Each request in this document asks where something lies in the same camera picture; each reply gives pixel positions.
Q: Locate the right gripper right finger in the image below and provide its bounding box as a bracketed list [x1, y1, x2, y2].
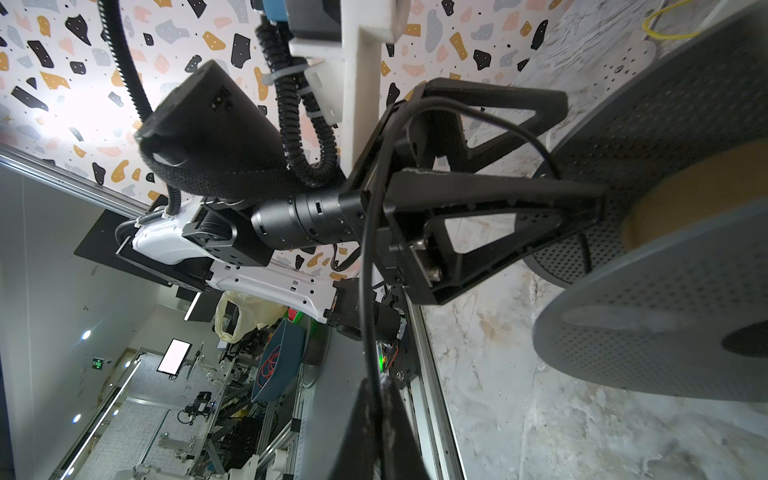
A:
[383, 377, 429, 480]

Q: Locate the yellow cable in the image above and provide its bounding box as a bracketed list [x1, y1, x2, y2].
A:
[641, 0, 703, 42]

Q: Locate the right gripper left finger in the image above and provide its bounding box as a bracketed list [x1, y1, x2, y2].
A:
[328, 379, 377, 480]

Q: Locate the black corrugated cable conduit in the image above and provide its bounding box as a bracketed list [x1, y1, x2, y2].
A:
[95, 0, 346, 217]

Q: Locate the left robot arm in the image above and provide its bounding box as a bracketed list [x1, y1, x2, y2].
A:
[118, 61, 606, 321]

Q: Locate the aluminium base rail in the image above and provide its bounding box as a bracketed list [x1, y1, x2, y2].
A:
[401, 300, 466, 480]

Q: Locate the grey cable spool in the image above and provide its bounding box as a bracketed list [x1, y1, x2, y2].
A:
[528, 1, 767, 402]

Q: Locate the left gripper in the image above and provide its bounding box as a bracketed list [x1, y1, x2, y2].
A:
[345, 78, 606, 305]

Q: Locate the black cable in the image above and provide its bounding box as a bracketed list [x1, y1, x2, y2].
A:
[329, 95, 595, 480]

